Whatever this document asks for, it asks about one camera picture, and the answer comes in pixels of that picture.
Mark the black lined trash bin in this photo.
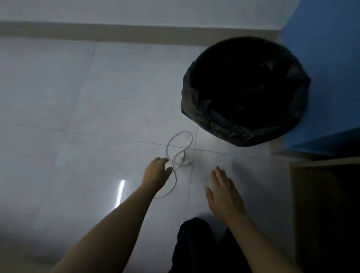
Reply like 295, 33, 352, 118
181, 36, 311, 147

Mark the person's left hand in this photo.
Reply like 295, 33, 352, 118
141, 157, 174, 193

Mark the white charging cable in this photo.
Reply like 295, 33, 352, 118
153, 130, 194, 199

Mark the person's right forearm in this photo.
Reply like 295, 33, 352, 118
225, 213, 303, 273

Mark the wooden nightstand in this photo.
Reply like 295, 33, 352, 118
289, 156, 360, 273

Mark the person's left forearm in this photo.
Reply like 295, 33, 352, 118
50, 183, 158, 273

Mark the person's right hand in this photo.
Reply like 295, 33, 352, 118
204, 166, 248, 223

